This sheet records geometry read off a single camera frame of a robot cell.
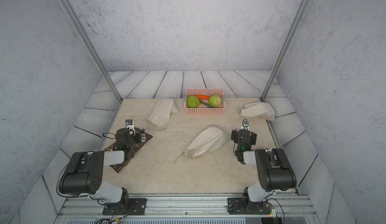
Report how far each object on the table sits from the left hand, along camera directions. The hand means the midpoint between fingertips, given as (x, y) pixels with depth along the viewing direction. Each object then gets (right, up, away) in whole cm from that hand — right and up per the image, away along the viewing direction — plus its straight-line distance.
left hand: (138, 129), depth 94 cm
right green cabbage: (+50, +19, +16) cm, 56 cm away
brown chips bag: (+3, -4, -18) cm, 19 cm away
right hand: (+67, 0, -1) cm, 67 cm away
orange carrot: (+41, +21, +24) cm, 52 cm away
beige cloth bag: (+12, +8, +7) cm, 16 cm away
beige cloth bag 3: (+79, +12, +8) cm, 80 cm away
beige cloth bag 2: (+44, -6, -4) cm, 45 cm away
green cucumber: (+44, +16, +22) cm, 52 cm away
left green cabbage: (+34, +18, +16) cm, 42 cm away
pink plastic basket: (+43, +18, +23) cm, 52 cm away
